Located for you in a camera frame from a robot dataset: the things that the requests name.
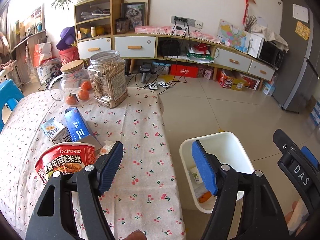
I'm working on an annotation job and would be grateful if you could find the black microwave oven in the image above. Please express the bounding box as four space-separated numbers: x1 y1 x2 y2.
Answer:
257 40 285 69

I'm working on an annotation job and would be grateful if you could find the red bucket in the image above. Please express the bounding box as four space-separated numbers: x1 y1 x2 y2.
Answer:
59 47 79 66

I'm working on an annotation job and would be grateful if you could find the grey refrigerator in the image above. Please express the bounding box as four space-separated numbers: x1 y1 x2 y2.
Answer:
272 0 319 113

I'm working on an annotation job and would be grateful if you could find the pink cloth on cabinet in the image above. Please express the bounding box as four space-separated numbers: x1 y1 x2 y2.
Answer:
134 25 221 44

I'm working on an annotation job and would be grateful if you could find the tangerine in jar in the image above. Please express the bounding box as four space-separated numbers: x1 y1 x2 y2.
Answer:
65 93 79 106
81 80 92 91
78 89 90 101

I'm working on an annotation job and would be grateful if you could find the colourful map poster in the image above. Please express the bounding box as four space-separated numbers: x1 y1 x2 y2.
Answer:
217 20 250 54

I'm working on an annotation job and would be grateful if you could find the red instant noodle cup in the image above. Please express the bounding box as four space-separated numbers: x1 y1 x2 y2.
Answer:
35 142 95 183

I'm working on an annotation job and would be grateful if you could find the dark blue cardboard box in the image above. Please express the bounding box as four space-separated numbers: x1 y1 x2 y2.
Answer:
64 107 102 151

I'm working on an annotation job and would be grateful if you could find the long orange peel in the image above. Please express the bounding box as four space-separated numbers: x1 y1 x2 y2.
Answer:
198 191 212 203

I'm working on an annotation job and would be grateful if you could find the light blue milk carton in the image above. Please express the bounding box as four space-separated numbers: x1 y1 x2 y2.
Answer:
41 118 72 144

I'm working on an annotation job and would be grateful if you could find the operator thumb tip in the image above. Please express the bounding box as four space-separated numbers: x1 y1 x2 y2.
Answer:
124 230 147 240

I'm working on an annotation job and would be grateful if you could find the orange white shopping bag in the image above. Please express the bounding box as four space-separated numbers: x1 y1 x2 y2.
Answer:
33 42 52 68

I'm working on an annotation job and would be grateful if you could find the wooden desk bookshelf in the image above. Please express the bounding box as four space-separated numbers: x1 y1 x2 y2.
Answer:
11 4 47 86

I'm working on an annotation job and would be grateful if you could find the framed cat picture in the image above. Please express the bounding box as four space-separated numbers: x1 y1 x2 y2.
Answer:
121 0 151 30

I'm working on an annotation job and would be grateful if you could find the wall power outlet strip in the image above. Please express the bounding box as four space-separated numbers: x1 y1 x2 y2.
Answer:
171 16 203 29

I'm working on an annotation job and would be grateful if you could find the red gift box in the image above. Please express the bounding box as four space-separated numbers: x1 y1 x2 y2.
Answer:
170 64 199 78

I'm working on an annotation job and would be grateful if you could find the plastic jar of seeds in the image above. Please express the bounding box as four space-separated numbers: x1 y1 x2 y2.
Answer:
87 50 128 108

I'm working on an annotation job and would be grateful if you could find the cherry print tablecloth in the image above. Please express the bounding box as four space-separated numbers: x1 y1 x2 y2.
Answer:
0 86 187 240

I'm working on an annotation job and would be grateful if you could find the white trash bin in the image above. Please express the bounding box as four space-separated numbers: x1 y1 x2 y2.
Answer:
180 132 254 214

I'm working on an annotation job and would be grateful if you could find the purple hat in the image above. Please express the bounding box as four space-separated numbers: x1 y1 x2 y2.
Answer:
56 27 75 50

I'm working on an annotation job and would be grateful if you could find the wooden shelf cabinet with drawers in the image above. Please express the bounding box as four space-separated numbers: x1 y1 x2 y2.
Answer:
74 0 157 59

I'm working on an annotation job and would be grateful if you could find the glass teapot jar bamboo lid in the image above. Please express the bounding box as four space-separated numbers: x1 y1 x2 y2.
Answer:
49 60 93 107

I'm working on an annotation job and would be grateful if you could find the blue plastic stool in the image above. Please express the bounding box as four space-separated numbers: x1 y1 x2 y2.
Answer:
0 78 25 132

